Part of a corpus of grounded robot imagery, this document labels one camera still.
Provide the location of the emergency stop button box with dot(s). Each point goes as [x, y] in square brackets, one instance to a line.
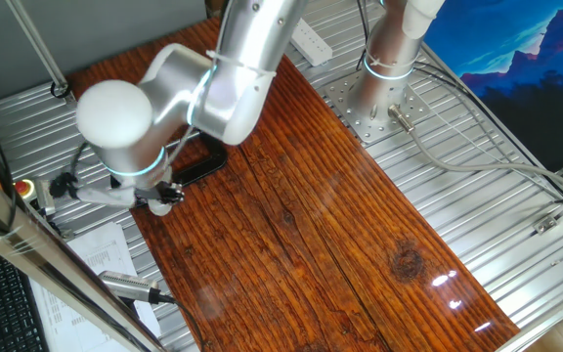
[30, 190]

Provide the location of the white light bulb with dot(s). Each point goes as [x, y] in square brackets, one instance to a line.
[160, 207]

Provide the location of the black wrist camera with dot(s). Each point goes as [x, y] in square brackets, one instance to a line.
[61, 186]

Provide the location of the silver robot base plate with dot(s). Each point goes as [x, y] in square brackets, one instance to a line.
[359, 124]

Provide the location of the printed paper sheets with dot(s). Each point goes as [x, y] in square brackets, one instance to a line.
[100, 249]

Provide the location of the black C-clamp with steel screw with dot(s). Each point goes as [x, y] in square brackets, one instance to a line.
[208, 163]

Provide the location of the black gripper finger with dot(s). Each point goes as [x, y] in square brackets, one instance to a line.
[171, 193]

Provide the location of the small metal corner bracket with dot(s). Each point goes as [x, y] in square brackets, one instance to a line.
[546, 225]

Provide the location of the large aluminium frame bar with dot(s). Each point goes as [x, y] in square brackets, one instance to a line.
[42, 254]

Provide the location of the thin aluminium strut with bracket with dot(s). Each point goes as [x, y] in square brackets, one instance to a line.
[37, 46]

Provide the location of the white power strip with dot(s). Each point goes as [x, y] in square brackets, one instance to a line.
[313, 46]

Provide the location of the silver handheld device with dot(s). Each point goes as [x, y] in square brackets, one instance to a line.
[127, 286]

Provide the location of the brown wooden board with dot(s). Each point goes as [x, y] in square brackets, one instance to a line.
[311, 220]

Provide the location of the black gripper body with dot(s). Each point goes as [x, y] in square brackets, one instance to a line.
[147, 194]

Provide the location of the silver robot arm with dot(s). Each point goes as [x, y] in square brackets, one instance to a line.
[242, 73]

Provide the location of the silver camera bracket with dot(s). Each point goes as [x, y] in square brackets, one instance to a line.
[105, 195]

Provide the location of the blue mountain poster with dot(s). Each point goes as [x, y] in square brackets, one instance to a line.
[516, 58]

